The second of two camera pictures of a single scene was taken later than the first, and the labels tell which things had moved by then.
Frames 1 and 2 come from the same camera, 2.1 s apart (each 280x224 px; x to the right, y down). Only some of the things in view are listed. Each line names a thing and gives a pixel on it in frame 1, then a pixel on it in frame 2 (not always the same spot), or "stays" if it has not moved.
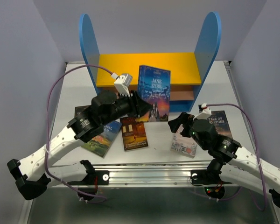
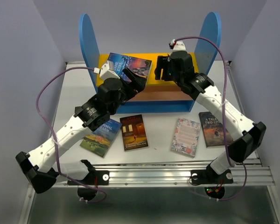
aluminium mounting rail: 177,173 stays
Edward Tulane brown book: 134,134 stays
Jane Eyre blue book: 154,85 -> 141,66
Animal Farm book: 100,145 stays
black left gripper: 138,107 -> 138,83
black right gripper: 184,118 -> 162,63
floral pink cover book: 185,146 stays
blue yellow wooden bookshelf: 188,70 stays
